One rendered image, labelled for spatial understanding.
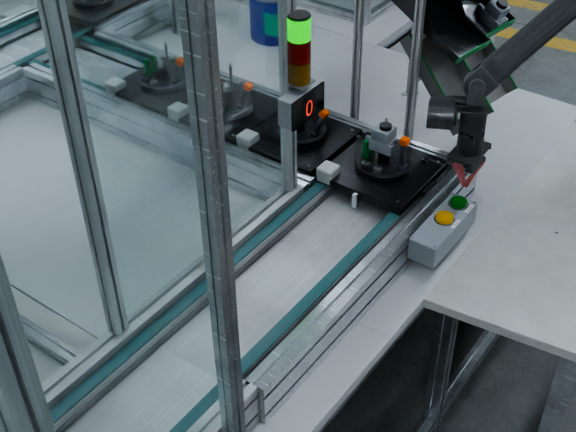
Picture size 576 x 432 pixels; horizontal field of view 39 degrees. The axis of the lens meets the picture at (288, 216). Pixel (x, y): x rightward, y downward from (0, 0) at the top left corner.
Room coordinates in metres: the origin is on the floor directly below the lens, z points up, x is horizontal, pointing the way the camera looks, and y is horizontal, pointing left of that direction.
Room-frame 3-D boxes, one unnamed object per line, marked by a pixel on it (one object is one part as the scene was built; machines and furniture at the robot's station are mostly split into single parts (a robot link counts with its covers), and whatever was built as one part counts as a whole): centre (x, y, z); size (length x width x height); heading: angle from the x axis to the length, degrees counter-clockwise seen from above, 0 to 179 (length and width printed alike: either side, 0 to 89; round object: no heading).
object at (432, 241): (1.44, -0.36, 0.93); 0.21 x 0.07 x 0.06; 143
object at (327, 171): (1.62, -0.10, 0.97); 0.05 x 0.05 x 0.04; 53
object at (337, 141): (1.79, -0.03, 1.01); 0.24 x 0.24 x 0.13; 53
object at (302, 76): (1.56, -0.03, 1.28); 0.05 x 0.05 x 0.05
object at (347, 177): (1.64, -0.24, 0.96); 0.24 x 0.24 x 0.02; 53
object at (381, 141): (1.64, -0.23, 1.06); 0.08 x 0.04 x 0.07; 53
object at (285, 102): (1.56, -0.03, 1.29); 0.12 x 0.05 x 0.25; 143
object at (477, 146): (1.49, -0.41, 1.13); 0.10 x 0.07 x 0.07; 144
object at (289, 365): (1.33, -0.19, 0.91); 0.89 x 0.06 x 0.11; 143
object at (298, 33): (1.56, -0.03, 1.38); 0.05 x 0.05 x 0.05
